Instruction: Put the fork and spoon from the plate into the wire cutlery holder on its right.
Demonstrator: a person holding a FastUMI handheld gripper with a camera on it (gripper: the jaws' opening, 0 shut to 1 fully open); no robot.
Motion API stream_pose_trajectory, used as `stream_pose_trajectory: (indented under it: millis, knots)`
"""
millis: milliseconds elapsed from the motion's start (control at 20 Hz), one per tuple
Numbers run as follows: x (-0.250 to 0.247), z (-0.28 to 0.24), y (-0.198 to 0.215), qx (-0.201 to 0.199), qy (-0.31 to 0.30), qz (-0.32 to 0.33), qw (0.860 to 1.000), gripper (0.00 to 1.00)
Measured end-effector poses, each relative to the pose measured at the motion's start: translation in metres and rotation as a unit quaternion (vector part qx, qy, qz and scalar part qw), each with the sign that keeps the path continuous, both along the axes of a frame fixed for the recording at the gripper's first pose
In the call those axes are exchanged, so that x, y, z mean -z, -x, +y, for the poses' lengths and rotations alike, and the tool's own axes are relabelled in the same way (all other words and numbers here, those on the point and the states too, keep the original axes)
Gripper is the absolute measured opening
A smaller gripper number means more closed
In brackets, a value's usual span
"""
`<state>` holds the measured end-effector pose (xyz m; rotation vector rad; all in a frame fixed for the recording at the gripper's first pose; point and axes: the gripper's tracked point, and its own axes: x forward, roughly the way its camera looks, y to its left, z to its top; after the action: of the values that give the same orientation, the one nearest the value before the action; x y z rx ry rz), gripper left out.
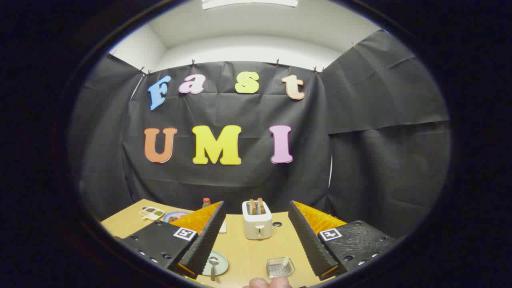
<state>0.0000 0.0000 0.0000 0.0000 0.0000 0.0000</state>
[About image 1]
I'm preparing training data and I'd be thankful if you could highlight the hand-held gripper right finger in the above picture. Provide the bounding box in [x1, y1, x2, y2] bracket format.
[288, 200, 398, 280]

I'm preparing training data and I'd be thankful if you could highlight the black backdrop cloth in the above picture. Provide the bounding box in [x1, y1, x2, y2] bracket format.
[68, 30, 452, 240]

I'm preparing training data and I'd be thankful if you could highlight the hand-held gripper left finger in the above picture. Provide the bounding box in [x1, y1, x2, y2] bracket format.
[116, 201, 226, 280]

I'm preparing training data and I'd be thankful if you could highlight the pale green round plate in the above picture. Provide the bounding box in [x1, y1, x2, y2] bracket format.
[201, 250, 229, 276]

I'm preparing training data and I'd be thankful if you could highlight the white divided sauce tray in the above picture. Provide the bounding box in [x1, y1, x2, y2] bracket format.
[140, 206, 165, 221]

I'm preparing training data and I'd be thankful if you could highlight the metal wire basket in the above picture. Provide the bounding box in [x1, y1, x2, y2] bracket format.
[266, 257, 295, 279]

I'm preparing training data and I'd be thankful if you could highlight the blue oval plate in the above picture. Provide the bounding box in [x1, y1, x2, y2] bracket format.
[163, 211, 190, 224]

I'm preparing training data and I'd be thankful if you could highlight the white toaster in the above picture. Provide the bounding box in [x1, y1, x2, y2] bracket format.
[242, 200, 273, 240]

